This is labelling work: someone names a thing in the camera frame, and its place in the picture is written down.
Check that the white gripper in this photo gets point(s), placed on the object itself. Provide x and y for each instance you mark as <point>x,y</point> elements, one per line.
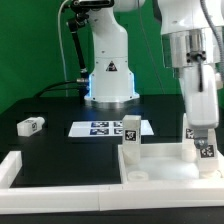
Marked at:
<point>201,102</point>

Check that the white square tabletop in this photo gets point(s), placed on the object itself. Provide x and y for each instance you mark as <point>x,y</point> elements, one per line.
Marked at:
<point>161,162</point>

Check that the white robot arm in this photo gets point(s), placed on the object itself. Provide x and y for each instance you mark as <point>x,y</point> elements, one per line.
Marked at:
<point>192,46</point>

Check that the paper sheet with fiducial markers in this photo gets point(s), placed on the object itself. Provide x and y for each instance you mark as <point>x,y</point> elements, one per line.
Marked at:
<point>96,128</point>

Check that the white U-shaped obstacle fence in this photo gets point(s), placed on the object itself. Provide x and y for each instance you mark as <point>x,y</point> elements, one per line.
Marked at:
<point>134,195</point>

